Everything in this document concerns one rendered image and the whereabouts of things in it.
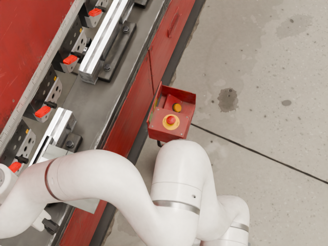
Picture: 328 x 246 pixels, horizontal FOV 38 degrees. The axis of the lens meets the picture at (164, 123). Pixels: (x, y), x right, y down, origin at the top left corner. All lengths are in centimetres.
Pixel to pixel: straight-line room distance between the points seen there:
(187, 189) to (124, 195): 12
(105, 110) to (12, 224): 98
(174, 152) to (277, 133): 202
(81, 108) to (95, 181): 116
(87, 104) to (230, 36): 145
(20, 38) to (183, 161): 64
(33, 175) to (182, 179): 31
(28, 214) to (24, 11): 55
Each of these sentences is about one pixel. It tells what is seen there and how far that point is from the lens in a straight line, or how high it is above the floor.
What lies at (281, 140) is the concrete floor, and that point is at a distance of 290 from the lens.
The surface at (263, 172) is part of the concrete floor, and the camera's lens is 281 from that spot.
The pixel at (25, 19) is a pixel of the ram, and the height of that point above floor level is 159.
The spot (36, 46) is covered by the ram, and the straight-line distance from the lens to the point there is 145.
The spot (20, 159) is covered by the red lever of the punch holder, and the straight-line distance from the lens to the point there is 154.
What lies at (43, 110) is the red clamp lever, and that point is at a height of 130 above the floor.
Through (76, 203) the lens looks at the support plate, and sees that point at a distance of 173.
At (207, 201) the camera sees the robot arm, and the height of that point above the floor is 166.
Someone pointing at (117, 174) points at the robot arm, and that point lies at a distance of 85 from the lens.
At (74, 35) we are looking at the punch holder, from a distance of 167.
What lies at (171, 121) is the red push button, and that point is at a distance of 200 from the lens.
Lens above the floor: 264
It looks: 66 degrees down
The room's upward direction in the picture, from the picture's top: 5 degrees counter-clockwise
